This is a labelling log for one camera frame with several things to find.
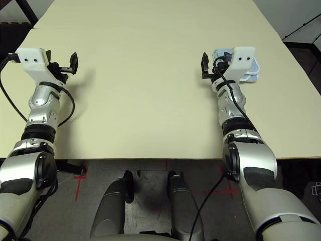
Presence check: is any black side cabinet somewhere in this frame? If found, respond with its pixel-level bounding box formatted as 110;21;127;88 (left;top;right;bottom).
283;41;321;101

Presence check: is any black table foot bar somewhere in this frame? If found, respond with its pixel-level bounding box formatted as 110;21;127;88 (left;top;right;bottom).
56;160;89;176

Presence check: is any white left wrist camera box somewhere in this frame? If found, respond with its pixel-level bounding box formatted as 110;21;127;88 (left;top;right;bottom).
14;47;66;86

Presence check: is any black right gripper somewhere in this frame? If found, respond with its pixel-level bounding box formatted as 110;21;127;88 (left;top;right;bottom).
201;52;229;83

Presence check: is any grey robot right leg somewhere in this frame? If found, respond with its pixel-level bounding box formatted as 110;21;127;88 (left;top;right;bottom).
167;172;204;241

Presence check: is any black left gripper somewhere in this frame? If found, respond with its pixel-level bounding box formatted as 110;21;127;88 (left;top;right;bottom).
44;49;80;82

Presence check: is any black item with white lines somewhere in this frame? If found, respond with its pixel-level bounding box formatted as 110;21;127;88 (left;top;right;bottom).
304;180;321;202

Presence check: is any light blue embroidered towel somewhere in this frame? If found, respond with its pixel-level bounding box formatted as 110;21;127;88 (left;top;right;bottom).
212;47;261;83

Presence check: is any thin white floor wire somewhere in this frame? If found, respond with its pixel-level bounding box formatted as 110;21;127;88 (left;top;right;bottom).
57;174;75;184

